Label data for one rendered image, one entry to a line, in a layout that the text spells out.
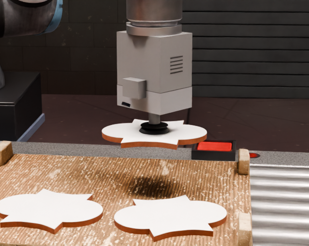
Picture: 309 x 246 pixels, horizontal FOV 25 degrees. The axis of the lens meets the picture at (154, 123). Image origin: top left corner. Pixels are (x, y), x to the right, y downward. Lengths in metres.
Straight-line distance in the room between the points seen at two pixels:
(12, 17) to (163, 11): 0.69
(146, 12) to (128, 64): 0.08
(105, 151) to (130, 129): 0.29
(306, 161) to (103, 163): 0.35
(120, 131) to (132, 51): 0.12
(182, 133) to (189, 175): 0.13
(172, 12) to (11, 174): 0.37
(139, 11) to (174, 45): 0.06
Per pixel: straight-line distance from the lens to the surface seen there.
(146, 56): 0.94
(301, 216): 1.00
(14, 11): 1.58
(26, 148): 1.32
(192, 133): 0.99
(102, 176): 1.09
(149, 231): 0.88
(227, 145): 1.28
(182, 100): 0.97
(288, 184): 1.14
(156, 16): 0.93
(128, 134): 0.98
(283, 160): 1.25
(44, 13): 1.59
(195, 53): 5.78
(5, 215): 0.95
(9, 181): 1.09
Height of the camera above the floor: 1.29
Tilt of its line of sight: 15 degrees down
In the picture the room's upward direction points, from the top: straight up
